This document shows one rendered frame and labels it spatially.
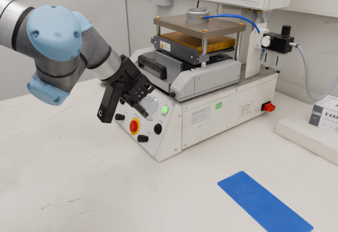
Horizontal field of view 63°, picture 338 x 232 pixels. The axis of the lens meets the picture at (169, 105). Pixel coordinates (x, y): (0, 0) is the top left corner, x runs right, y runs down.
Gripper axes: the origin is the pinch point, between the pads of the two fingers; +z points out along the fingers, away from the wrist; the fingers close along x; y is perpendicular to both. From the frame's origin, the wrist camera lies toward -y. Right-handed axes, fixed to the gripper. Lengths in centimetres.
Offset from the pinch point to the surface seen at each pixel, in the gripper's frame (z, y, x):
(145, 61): -5.2, 13.4, 14.5
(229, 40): 4.9, 37.5, 3.1
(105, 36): 42, 31, 157
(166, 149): 9.3, -2.7, -4.7
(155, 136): 7.5, -2.1, 0.3
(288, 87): 51, 55, 3
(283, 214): 19.5, 5.1, -37.6
